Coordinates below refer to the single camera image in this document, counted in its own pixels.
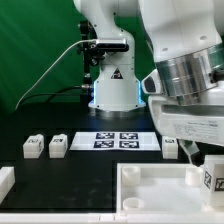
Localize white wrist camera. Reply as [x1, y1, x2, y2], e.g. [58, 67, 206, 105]
[141, 69, 163, 95]

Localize grey cable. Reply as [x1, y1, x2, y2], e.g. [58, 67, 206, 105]
[14, 39, 98, 110]

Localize black cable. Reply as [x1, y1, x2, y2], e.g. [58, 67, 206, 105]
[18, 85, 84, 108]

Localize white square table top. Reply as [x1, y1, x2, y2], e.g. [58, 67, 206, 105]
[116, 163, 224, 214]

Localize white sheet with tags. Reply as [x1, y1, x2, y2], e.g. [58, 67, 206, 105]
[70, 131, 160, 151]

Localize white front rail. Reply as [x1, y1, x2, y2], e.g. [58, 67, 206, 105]
[0, 213, 224, 224]

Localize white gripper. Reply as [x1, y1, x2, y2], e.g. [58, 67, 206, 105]
[148, 96, 224, 166]

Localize white left obstacle block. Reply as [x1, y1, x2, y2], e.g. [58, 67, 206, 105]
[0, 167, 15, 204]

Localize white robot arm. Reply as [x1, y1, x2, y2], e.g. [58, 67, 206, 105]
[73, 0, 224, 154]

